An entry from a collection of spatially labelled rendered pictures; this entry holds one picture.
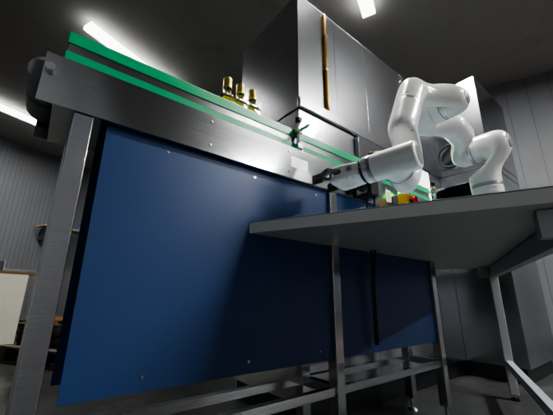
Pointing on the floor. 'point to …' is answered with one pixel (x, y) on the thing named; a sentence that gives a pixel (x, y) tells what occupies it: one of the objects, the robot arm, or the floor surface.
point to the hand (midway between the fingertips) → (322, 184)
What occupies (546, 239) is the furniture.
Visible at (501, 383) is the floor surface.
